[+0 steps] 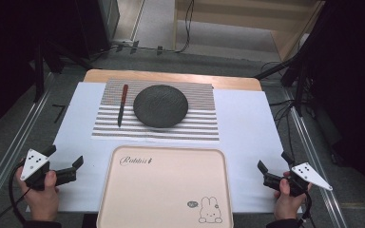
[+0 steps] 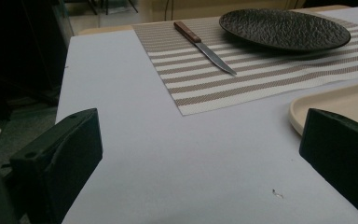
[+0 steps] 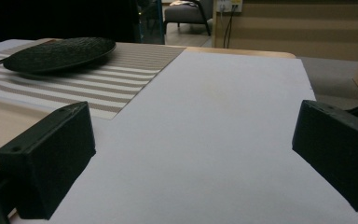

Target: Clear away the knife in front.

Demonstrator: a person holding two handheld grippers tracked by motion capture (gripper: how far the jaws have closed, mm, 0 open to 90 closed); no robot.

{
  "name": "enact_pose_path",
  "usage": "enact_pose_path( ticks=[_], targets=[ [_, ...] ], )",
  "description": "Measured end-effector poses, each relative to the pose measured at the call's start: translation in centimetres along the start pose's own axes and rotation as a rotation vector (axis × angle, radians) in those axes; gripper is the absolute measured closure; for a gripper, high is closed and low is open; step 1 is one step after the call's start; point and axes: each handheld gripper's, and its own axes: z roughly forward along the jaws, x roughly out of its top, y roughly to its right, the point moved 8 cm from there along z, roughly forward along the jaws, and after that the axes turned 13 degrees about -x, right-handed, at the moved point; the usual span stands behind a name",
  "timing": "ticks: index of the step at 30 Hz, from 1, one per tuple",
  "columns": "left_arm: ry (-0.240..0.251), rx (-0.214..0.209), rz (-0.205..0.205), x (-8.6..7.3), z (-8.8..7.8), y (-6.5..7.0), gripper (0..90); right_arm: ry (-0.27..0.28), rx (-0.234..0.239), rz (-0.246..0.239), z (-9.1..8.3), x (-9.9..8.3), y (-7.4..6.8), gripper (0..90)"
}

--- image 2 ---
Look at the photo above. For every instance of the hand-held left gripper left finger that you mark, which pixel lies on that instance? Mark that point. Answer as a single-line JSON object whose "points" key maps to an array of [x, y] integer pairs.
{"points": [[59, 155]]}

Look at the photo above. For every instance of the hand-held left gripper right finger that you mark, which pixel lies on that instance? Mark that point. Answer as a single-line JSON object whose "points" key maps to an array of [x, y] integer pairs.
{"points": [[341, 149]]}

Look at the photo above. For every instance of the beige tray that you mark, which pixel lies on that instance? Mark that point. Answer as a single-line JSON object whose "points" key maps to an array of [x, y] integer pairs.
{"points": [[338, 104]]}

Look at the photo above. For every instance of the striped woven placemat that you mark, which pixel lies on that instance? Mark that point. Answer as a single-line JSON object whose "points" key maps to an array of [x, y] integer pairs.
{"points": [[248, 71]]}

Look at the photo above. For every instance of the black textured plate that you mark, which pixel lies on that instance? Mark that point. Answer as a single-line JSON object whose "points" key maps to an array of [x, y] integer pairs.
{"points": [[284, 28]]}

